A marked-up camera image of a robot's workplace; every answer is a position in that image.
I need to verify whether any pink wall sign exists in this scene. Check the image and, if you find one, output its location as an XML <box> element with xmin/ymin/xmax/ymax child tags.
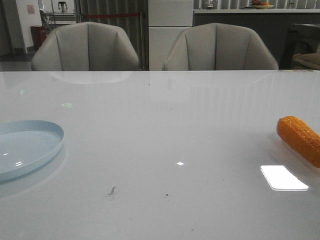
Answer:
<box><xmin>27</xmin><ymin>4</ymin><xmax>35</xmax><ymax>15</ymax></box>

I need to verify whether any orange plastic corn cob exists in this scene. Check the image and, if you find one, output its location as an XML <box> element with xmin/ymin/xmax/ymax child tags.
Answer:
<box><xmin>276</xmin><ymin>116</ymin><xmax>320</xmax><ymax>169</ymax></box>

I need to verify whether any red barrier belt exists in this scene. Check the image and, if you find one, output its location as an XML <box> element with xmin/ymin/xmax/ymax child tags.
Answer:
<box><xmin>83</xmin><ymin>12</ymin><xmax>141</xmax><ymax>19</ymax></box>

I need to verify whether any fruit bowl on counter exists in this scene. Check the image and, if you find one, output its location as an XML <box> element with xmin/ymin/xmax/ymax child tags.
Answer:
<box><xmin>251</xmin><ymin>0</ymin><xmax>274</xmax><ymax>10</ymax></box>

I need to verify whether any background metal table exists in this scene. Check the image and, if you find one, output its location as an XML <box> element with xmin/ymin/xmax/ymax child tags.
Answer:
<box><xmin>38</xmin><ymin>0</ymin><xmax>76</xmax><ymax>29</ymax></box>

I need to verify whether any red trash bin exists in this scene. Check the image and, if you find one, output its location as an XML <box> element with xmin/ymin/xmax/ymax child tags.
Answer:
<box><xmin>30</xmin><ymin>25</ymin><xmax>47</xmax><ymax>50</ymax></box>

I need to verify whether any barrier post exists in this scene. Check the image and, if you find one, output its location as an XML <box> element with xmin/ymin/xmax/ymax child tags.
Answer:
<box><xmin>139</xmin><ymin>11</ymin><xmax>147</xmax><ymax>70</ymax></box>

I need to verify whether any tan cushion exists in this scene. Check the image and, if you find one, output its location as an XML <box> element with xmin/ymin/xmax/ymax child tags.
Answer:
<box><xmin>292</xmin><ymin>53</ymin><xmax>320</xmax><ymax>71</ymax></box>

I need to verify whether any left grey upholstered chair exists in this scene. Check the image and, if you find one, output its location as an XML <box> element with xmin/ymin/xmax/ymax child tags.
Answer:
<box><xmin>31</xmin><ymin>21</ymin><xmax>140</xmax><ymax>72</ymax></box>

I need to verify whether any grey upholstered chair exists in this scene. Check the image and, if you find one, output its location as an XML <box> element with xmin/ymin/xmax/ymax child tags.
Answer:
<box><xmin>31</xmin><ymin>21</ymin><xmax>140</xmax><ymax>72</ymax></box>
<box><xmin>162</xmin><ymin>23</ymin><xmax>279</xmax><ymax>71</ymax></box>

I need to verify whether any grey counter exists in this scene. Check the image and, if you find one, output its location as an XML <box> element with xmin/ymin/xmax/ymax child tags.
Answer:
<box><xmin>193</xmin><ymin>8</ymin><xmax>320</xmax><ymax>65</ymax></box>

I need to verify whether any light blue round plate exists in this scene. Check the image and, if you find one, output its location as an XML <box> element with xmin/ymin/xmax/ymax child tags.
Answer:
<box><xmin>0</xmin><ymin>120</ymin><xmax>64</xmax><ymax>182</ymax></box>

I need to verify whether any right grey upholstered chair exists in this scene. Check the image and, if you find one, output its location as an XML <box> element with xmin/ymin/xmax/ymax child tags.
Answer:
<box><xmin>162</xmin><ymin>23</ymin><xmax>279</xmax><ymax>71</ymax></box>

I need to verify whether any white cabinet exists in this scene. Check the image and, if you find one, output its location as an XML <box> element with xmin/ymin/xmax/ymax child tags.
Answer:
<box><xmin>148</xmin><ymin>0</ymin><xmax>194</xmax><ymax>71</ymax></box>

